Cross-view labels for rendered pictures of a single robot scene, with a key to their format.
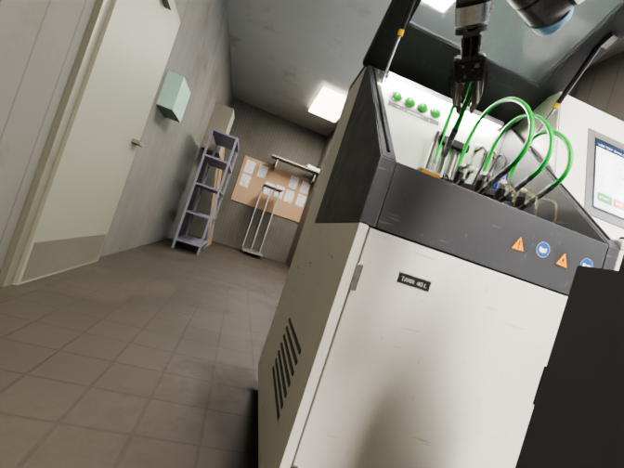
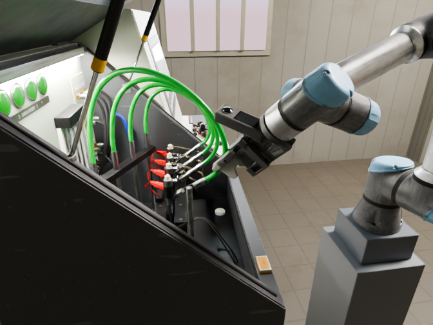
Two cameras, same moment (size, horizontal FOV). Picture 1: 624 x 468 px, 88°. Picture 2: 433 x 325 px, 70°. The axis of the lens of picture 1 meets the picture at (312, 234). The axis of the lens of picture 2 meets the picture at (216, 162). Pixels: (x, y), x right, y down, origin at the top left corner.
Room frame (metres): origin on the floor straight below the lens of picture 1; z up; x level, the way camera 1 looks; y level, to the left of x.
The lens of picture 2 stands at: (0.84, 0.39, 1.52)
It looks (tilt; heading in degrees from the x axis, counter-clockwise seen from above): 25 degrees down; 274
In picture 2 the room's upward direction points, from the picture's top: straight up
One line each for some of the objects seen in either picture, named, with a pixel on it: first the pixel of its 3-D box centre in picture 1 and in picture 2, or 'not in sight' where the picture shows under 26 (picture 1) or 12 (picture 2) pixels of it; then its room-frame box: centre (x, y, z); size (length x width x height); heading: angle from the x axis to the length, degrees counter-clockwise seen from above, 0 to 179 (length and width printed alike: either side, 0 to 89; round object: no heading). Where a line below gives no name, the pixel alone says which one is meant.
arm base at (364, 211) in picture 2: not in sight; (379, 208); (0.36, -0.51, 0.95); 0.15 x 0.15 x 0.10
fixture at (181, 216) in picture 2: not in sight; (172, 211); (1.06, -0.51, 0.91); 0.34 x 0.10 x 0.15; 100
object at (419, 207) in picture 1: (493, 236); (245, 236); (0.80, -0.43, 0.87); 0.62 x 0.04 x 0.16; 100
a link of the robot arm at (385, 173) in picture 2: not in sight; (389, 178); (0.36, -0.50, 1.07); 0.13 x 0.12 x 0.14; 119
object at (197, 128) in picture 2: not in sight; (202, 126); (1.02, -1.15, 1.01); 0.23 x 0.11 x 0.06; 100
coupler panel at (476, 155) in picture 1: (479, 174); (89, 121); (1.34, -0.59, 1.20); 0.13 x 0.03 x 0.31; 100
